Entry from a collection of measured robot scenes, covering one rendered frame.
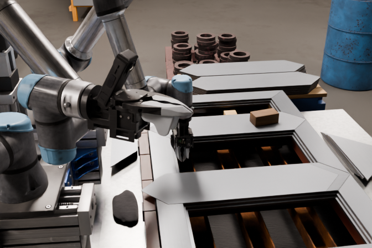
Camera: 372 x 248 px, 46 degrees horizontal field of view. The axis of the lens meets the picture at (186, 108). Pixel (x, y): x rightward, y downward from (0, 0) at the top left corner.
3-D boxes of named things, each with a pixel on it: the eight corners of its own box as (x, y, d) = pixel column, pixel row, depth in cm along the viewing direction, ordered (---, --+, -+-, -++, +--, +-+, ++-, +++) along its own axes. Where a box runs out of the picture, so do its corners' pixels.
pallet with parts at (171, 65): (238, 57, 528) (241, 19, 507) (257, 103, 413) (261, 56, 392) (165, 58, 525) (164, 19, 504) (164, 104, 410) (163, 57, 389)
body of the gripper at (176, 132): (174, 150, 164) (173, 122, 158) (171, 139, 171) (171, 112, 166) (194, 149, 165) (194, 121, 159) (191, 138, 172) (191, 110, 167)
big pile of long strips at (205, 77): (300, 67, 280) (301, 58, 277) (326, 93, 244) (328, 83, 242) (177, 73, 270) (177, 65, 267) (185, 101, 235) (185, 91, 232)
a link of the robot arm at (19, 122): (46, 151, 125) (39, 109, 119) (14, 177, 114) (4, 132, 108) (13, 144, 129) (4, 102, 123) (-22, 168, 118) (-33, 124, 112)
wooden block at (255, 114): (272, 117, 207) (273, 107, 205) (278, 122, 202) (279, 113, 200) (249, 120, 203) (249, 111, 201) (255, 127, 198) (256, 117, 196)
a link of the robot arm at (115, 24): (101, -32, 130) (150, 116, 146) (120, -37, 139) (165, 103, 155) (72, -23, 136) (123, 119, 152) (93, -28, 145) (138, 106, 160)
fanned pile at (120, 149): (135, 129, 230) (135, 123, 228) (138, 172, 195) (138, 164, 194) (112, 130, 229) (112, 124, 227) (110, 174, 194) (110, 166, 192)
